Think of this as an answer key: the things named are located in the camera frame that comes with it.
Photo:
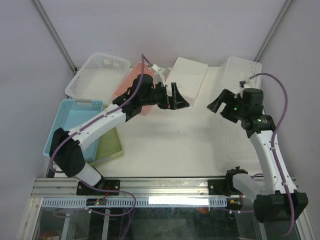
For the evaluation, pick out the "left aluminium corner post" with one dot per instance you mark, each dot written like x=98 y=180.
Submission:
x=54 y=34

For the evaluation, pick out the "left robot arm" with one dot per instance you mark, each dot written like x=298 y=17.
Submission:
x=68 y=146

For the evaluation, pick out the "aluminium corner post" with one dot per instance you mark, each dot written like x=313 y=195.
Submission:
x=285 y=8
x=54 y=34

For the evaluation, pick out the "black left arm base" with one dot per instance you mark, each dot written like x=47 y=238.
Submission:
x=105 y=187

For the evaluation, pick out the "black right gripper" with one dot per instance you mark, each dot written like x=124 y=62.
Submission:
x=228 y=97

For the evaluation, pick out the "light blue plastic basket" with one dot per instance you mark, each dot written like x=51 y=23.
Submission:
x=72 y=113

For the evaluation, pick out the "aluminium front rail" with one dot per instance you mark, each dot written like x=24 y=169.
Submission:
x=140 y=187

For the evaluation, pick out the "translucent white shallow basket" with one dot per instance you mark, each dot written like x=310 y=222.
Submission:
x=98 y=78

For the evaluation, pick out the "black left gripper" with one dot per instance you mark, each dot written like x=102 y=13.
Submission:
x=176 y=98

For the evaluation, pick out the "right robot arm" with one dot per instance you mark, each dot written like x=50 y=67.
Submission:
x=279 y=199

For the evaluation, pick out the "large white perforated basket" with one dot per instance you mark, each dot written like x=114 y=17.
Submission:
x=235 y=69

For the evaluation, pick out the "pink plastic basket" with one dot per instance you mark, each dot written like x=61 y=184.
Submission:
x=128 y=81

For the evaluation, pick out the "cream white small basket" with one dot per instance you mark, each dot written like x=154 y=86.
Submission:
x=189 y=76

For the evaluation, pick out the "yellow green plastic basket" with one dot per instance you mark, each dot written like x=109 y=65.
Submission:
x=109 y=148

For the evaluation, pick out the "white slotted cable duct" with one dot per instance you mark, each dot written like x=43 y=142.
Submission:
x=140 y=202

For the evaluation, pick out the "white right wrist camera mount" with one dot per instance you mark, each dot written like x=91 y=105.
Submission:
x=247 y=82

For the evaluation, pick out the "right aluminium corner post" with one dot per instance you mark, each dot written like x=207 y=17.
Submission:
x=285 y=8

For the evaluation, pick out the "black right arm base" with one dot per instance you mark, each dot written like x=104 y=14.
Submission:
x=225 y=185

